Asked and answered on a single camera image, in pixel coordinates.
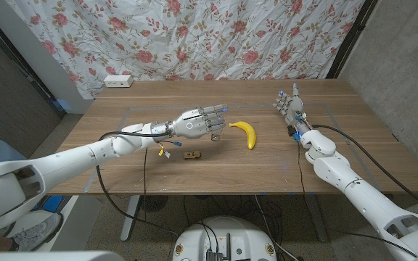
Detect yellow banana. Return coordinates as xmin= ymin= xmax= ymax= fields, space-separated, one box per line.
xmin=229 ymin=120 xmax=257 ymax=151

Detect white table leg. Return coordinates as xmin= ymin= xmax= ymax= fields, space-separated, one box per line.
xmin=120 ymin=194 xmax=141 ymax=243
xmin=305 ymin=193 xmax=329 ymax=243

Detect white power strip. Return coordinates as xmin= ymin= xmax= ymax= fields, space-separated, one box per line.
xmin=103 ymin=74 xmax=134 ymax=88

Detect white floor cable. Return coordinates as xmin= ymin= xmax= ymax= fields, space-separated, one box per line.
xmin=254 ymin=194 xmax=299 ymax=261

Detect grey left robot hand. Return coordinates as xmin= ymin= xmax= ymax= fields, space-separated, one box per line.
xmin=172 ymin=104 xmax=228 ymax=141

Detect white robot torso base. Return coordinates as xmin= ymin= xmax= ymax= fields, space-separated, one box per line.
xmin=172 ymin=216 xmax=278 ymax=261

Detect tangled black floor cables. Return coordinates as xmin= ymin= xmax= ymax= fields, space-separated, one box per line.
xmin=183 ymin=194 xmax=284 ymax=236

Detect white platform with blue pads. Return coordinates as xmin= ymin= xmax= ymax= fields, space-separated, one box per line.
xmin=30 ymin=194 xmax=103 ymax=253

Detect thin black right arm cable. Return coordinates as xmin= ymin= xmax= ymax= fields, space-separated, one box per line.
xmin=296 ymin=139 xmax=418 ymax=259

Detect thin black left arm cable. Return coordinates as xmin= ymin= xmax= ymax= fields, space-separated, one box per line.
xmin=142 ymin=146 xmax=149 ymax=204

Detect grey sneaker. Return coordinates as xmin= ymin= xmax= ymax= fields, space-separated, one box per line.
xmin=11 ymin=212 xmax=64 ymax=252

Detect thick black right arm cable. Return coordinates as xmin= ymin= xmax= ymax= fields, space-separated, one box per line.
xmin=312 ymin=124 xmax=418 ymax=218

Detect black backdrop stand pole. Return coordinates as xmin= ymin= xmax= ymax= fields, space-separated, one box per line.
xmin=325 ymin=0 xmax=379 ymax=80

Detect floral rose backdrop cloth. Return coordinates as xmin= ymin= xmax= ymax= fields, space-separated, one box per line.
xmin=5 ymin=0 xmax=366 ymax=101

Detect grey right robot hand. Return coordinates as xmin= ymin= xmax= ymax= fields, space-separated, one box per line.
xmin=272 ymin=81 xmax=307 ymax=126

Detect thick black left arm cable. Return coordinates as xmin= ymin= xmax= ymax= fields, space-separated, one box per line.
xmin=95 ymin=129 xmax=180 ymax=237

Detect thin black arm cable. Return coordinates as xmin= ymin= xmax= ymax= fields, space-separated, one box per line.
xmin=296 ymin=139 xmax=418 ymax=259
xmin=142 ymin=146 xmax=149 ymax=204

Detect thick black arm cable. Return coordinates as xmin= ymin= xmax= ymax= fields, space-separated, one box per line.
xmin=95 ymin=129 xmax=180 ymax=237
xmin=312 ymin=124 xmax=418 ymax=218

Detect black round floor fan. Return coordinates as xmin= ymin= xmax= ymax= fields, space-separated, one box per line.
xmin=138 ymin=194 xmax=169 ymax=213

